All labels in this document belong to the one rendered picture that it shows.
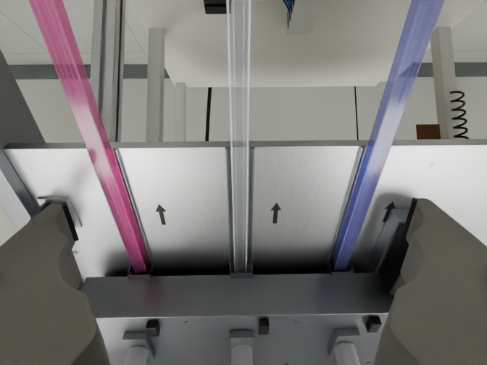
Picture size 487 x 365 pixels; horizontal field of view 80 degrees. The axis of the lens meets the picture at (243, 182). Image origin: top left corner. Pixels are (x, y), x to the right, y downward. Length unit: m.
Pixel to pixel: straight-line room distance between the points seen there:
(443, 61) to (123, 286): 0.77
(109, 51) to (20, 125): 0.30
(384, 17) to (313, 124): 1.37
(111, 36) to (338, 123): 1.73
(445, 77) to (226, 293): 0.67
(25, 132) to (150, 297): 0.19
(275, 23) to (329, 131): 1.43
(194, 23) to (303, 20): 0.24
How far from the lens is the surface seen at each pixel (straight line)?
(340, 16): 0.74
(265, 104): 2.07
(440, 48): 0.84
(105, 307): 0.35
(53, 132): 2.35
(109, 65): 0.58
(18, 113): 0.32
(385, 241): 0.33
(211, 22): 0.73
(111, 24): 0.61
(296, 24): 0.66
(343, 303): 0.34
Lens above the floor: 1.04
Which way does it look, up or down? 6 degrees down
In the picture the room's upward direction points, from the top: 179 degrees clockwise
